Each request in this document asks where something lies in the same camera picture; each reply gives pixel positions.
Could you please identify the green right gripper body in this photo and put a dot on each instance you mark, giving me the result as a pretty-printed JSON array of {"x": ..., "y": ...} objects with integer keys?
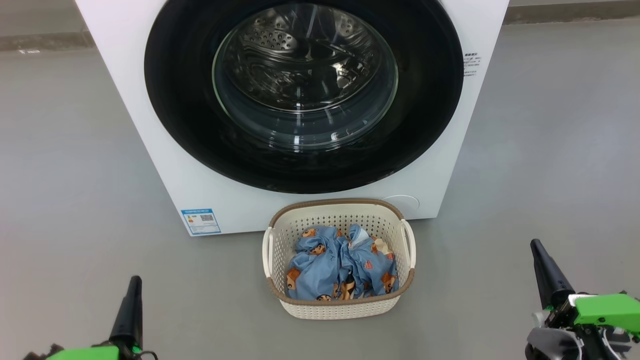
[{"x": 607, "y": 310}]

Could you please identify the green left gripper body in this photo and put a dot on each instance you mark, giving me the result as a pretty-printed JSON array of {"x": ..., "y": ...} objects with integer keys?
[{"x": 85, "y": 354}]

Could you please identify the round white filter cover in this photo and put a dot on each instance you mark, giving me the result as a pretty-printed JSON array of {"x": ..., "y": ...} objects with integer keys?
[{"x": 405, "y": 202}]

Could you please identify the black text instruction sticker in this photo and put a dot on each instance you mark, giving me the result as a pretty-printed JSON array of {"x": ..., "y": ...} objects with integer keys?
[{"x": 471, "y": 62}]

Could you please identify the washing machine glass door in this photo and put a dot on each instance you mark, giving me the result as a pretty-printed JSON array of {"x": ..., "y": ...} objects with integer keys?
[{"x": 190, "y": 125}]

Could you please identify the white front-load washing machine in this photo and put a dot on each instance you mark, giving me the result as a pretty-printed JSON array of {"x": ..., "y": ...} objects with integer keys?
[{"x": 150, "y": 165}]

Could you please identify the cream perforated laundry basket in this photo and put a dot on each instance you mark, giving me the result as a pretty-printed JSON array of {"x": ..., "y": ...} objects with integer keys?
[{"x": 340, "y": 307}]

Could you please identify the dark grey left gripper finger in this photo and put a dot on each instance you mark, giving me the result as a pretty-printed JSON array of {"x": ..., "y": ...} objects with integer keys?
[{"x": 129, "y": 315}]

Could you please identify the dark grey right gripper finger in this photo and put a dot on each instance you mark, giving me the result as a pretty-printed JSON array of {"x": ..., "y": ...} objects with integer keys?
[{"x": 550, "y": 275}]

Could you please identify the blue energy label sticker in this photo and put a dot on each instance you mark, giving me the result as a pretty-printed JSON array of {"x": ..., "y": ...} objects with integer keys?
[{"x": 201, "y": 221}]

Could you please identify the stainless steel washing machine drum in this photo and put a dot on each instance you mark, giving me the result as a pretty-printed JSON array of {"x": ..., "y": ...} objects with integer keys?
[{"x": 280, "y": 50}]

